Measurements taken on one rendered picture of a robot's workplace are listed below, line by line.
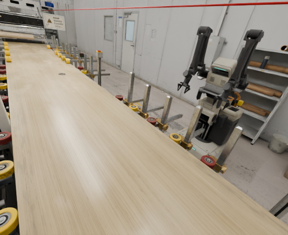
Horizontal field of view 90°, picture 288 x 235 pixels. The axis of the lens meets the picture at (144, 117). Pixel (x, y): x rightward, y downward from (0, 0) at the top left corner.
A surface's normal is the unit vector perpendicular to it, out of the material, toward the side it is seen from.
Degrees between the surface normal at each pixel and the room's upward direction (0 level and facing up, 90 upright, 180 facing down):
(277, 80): 90
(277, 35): 90
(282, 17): 90
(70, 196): 0
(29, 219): 0
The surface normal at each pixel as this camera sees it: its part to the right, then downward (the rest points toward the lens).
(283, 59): -0.77, 0.22
